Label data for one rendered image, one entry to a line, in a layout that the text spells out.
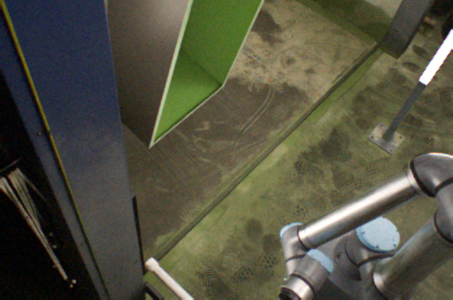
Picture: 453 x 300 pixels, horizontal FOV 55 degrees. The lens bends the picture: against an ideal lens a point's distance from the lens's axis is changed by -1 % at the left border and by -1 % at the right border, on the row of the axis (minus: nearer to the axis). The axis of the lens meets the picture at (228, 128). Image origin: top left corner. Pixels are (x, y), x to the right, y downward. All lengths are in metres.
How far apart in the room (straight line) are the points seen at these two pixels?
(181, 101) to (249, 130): 0.64
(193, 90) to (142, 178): 0.61
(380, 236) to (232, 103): 1.63
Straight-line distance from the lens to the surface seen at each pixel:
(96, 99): 0.81
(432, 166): 1.25
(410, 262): 1.45
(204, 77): 2.57
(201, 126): 2.89
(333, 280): 1.90
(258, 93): 3.13
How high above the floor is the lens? 2.35
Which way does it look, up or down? 53 degrees down
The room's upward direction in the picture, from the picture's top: 11 degrees clockwise
